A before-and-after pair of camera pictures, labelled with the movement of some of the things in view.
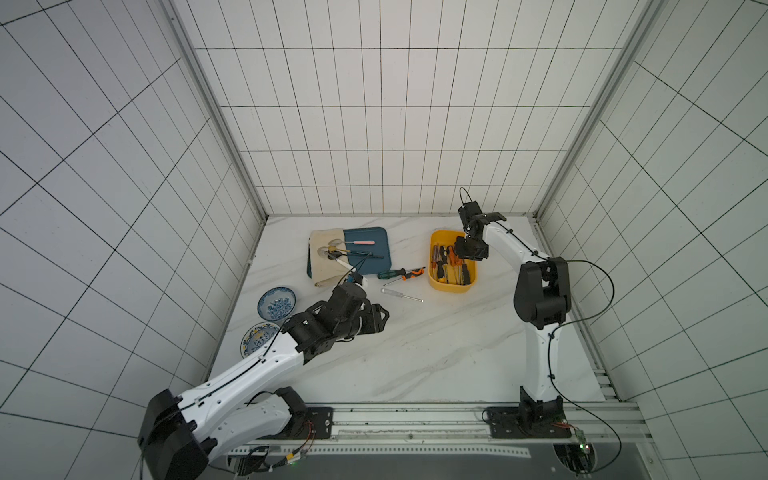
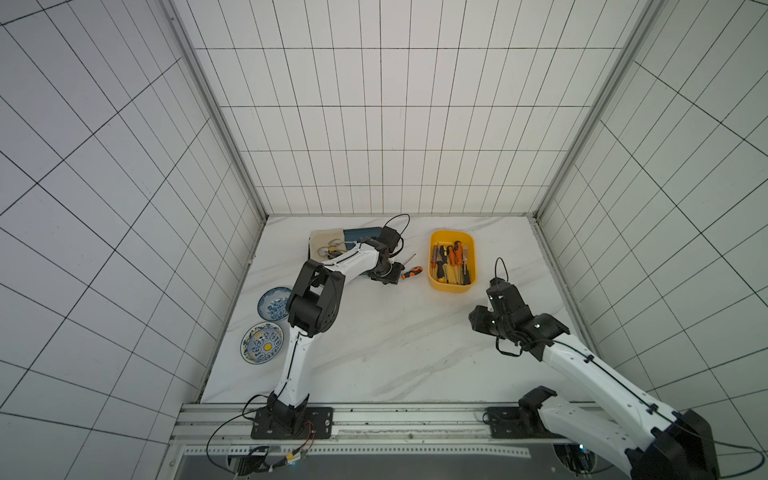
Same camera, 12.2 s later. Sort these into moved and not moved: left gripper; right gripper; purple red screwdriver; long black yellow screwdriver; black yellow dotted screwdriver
Moved: right gripper; left gripper
Not moved: black yellow dotted screwdriver; long black yellow screwdriver; purple red screwdriver
